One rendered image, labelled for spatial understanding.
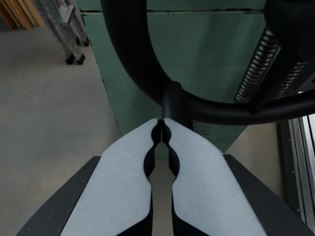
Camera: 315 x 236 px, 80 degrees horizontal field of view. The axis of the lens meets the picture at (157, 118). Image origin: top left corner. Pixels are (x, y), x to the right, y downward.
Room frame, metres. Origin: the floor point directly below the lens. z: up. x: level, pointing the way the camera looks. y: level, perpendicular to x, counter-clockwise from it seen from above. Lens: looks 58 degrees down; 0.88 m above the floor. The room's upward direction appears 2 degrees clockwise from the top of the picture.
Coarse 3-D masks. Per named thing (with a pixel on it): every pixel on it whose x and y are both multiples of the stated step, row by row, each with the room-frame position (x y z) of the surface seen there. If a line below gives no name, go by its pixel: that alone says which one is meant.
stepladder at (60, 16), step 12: (36, 0) 0.95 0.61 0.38; (48, 0) 0.96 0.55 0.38; (60, 0) 1.10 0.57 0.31; (48, 12) 0.93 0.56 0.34; (60, 12) 1.06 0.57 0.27; (72, 12) 1.08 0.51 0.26; (48, 24) 0.94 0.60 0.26; (60, 24) 0.95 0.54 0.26; (72, 36) 0.99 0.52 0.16; (84, 36) 1.13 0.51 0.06; (60, 48) 0.94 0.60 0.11; (72, 48) 0.93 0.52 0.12; (72, 60) 0.95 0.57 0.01
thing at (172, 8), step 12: (84, 0) 0.29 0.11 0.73; (96, 0) 0.29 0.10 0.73; (156, 0) 0.30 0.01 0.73; (168, 0) 0.30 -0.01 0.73; (180, 0) 0.30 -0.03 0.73; (192, 0) 0.30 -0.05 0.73; (204, 0) 0.30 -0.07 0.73; (216, 0) 0.31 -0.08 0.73; (228, 0) 0.31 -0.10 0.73; (240, 0) 0.31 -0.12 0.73; (252, 0) 0.31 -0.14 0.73; (264, 0) 0.31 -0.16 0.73
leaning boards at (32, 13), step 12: (0, 0) 1.30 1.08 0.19; (12, 0) 1.29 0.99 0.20; (24, 0) 1.31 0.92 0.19; (0, 12) 1.26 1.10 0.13; (12, 12) 1.32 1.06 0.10; (24, 12) 1.33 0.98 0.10; (36, 12) 1.34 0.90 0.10; (12, 24) 1.29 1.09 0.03; (24, 24) 1.27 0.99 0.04; (36, 24) 1.32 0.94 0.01
